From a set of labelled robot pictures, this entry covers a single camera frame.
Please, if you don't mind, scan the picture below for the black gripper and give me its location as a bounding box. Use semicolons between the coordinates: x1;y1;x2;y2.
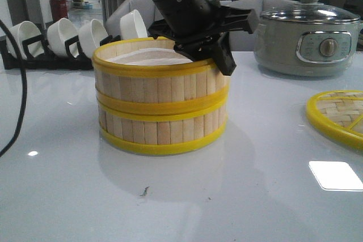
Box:
149;0;258;75

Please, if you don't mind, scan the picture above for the bamboo steamer tier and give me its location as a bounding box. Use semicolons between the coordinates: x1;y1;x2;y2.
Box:
92;37;230;115
98;99;227;155

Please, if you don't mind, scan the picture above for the woven bamboo steamer lid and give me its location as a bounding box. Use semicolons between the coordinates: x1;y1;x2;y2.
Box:
306;90;362;151

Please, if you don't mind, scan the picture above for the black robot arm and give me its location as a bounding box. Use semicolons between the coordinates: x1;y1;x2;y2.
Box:
149;0;259;76

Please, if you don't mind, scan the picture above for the right grey chair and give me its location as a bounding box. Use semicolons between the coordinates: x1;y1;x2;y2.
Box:
226;0;297;52

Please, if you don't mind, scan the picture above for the grey chair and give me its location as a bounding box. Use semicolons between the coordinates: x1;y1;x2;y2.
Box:
226;0;297;52
104;0;163;36

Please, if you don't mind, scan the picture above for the green electric cooking pot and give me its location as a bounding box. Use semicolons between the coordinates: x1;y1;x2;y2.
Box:
254;19;362;77

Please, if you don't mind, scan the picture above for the white bowl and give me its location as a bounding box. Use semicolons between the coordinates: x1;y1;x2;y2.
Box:
120;10;147;40
47;18;78;57
9;21;44;60
78;19;109;58

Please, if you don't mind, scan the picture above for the left grey chair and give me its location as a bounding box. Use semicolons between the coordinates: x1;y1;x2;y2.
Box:
104;0;163;36

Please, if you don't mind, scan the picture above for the glass pot lid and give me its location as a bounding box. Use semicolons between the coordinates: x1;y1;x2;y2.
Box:
260;0;360;24

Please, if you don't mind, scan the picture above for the red bin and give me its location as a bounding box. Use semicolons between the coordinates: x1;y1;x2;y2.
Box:
49;0;68;23

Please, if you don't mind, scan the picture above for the black dish rack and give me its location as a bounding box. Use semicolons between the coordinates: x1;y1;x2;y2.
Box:
0;23;123;71

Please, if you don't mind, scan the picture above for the black cable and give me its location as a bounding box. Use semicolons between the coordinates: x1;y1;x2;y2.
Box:
0;19;28;158

